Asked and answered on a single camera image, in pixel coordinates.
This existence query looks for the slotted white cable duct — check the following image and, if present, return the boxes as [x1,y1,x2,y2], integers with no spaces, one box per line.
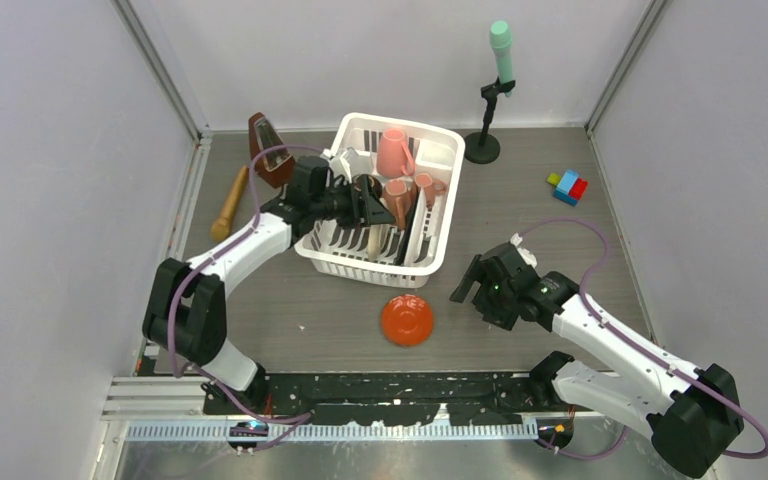
[124,418,538,442]

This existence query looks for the teal square plate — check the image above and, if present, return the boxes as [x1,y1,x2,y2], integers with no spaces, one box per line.
[394,195,419,266]

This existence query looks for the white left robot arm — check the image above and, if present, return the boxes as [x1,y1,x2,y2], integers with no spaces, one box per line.
[142,156,395,414]

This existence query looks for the red small plate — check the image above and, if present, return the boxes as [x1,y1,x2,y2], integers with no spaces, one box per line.
[380,294,434,347]

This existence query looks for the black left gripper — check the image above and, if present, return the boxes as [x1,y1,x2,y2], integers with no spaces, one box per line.
[310,174,394,231]

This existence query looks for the white round plate with lettering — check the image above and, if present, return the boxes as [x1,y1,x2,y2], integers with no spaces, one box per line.
[403,190,429,267]

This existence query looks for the large pink mug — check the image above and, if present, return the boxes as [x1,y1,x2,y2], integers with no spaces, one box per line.
[375,128,416,178]

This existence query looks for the small pink cup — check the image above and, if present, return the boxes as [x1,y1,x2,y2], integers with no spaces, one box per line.
[413,173,448,210]

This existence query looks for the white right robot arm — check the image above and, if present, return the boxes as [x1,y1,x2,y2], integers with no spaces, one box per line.
[450,242,744,478]

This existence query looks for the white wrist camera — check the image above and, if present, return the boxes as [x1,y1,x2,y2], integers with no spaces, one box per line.
[324,147,374,181]
[509,233,537,268]

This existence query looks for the colourful toy blocks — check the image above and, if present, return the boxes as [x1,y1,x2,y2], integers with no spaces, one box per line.
[547,169,589,206]

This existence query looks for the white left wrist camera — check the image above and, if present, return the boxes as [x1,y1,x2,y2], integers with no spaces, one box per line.
[324,147,374,181]

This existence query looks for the brown wooden metronome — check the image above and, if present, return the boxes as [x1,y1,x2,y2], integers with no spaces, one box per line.
[248,112,296,189]

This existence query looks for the mint green microphone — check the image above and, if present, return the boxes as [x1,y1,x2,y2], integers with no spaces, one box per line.
[489,20,515,84]

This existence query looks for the white plastic dish rack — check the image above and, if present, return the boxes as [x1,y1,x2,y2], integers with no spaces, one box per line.
[293,112,467,289]

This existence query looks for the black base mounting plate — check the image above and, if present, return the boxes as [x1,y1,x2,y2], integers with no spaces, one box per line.
[241,371,585,427]

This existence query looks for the red and cream saucer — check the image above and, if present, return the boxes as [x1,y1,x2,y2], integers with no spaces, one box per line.
[366,225,383,262]

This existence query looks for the black microphone stand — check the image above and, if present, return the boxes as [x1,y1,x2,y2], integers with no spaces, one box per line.
[464,78,516,165]

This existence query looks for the wooden pestle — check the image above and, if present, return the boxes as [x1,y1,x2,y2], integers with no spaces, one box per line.
[209,165,249,243]

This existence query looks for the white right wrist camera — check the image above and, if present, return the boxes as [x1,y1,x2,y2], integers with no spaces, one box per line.
[509,233,537,268]

